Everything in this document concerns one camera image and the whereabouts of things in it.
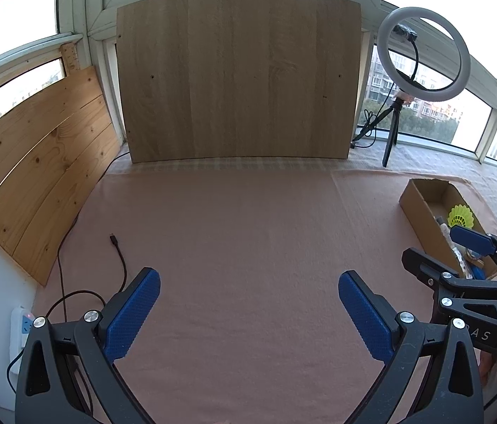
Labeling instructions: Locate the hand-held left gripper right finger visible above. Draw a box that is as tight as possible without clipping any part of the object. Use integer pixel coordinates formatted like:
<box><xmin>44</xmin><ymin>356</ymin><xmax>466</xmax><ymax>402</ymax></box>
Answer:
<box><xmin>338</xmin><ymin>270</ymin><xmax>484</xmax><ymax>424</ymax></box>

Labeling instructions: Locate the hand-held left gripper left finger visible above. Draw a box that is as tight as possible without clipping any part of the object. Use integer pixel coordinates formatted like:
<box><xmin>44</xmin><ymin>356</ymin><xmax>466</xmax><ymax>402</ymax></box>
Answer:
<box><xmin>14</xmin><ymin>267</ymin><xmax>162</xmax><ymax>424</ymax></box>

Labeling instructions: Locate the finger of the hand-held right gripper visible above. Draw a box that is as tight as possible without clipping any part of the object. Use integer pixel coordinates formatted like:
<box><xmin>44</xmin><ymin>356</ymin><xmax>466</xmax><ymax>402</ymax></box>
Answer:
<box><xmin>449</xmin><ymin>225</ymin><xmax>497</xmax><ymax>281</ymax></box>
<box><xmin>401</xmin><ymin>248</ymin><xmax>497</xmax><ymax>314</ymax></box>

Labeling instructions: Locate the yellow shuttlecock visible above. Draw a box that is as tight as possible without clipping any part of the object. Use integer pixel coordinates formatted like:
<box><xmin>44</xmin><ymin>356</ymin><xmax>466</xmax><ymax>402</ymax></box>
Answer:
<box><xmin>447</xmin><ymin>204</ymin><xmax>476</xmax><ymax>230</ymax></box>

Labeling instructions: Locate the cardboard box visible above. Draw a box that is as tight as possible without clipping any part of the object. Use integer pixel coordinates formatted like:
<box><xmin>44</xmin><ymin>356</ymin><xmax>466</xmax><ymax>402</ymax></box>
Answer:
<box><xmin>399</xmin><ymin>178</ymin><xmax>497</xmax><ymax>280</ymax></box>

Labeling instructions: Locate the pale checked cloth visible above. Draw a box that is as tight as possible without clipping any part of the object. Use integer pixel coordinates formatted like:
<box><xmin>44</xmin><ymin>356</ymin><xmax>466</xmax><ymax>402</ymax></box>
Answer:
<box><xmin>107</xmin><ymin>146</ymin><xmax>497</xmax><ymax>213</ymax></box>

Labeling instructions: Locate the white power strip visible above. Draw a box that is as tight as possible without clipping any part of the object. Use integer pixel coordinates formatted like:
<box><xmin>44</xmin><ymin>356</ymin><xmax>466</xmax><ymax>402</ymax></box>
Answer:
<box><xmin>9</xmin><ymin>305</ymin><xmax>37</xmax><ymax>374</ymax></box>

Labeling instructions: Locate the black tripod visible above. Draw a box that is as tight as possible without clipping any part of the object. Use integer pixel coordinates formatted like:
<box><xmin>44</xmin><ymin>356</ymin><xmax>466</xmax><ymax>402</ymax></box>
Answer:
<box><xmin>352</xmin><ymin>97</ymin><xmax>408</xmax><ymax>169</ymax></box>

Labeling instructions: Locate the pine plank panel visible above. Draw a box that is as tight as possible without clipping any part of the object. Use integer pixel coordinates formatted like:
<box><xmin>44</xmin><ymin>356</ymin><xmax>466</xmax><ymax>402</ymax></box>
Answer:
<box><xmin>0</xmin><ymin>43</ymin><xmax>124</xmax><ymax>287</ymax></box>

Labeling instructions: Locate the black webcam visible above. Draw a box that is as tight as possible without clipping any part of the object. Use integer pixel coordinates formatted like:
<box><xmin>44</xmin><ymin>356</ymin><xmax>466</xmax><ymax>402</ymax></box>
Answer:
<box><xmin>393</xmin><ymin>22</ymin><xmax>419</xmax><ymax>40</ymax></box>

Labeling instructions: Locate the light wooden board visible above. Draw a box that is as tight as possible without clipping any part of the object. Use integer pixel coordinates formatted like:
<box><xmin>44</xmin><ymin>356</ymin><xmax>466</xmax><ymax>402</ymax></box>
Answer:
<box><xmin>116</xmin><ymin>0</ymin><xmax>363</xmax><ymax>165</ymax></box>

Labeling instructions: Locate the black usb cable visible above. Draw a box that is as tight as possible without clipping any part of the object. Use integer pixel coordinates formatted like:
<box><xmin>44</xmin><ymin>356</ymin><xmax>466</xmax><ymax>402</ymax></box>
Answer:
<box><xmin>32</xmin><ymin>234</ymin><xmax>128</xmax><ymax>319</ymax></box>

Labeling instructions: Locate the black power cable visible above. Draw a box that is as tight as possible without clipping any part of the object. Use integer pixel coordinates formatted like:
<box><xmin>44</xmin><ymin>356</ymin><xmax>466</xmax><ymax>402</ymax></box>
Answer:
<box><xmin>56</xmin><ymin>150</ymin><xmax>131</xmax><ymax>319</ymax></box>

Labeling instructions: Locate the black ring light cable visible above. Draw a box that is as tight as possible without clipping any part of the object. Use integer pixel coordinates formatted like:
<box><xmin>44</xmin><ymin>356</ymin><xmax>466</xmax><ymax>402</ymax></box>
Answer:
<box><xmin>351</xmin><ymin>108</ymin><xmax>379</xmax><ymax>148</ymax></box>

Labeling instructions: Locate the white ring light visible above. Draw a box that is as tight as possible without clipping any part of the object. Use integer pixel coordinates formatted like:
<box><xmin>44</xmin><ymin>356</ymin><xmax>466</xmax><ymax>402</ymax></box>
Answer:
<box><xmin>377</xmin><ymin>6</ymin><xmax>472</xmax><ymax>103</ymax></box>

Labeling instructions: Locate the white window frame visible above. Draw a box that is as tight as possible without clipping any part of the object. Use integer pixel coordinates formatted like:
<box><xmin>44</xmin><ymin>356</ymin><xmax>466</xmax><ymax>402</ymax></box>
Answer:
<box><xmin>0</xmin><ymin>0</ymin><xmax>497</xmax><ymax>177</ymax></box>

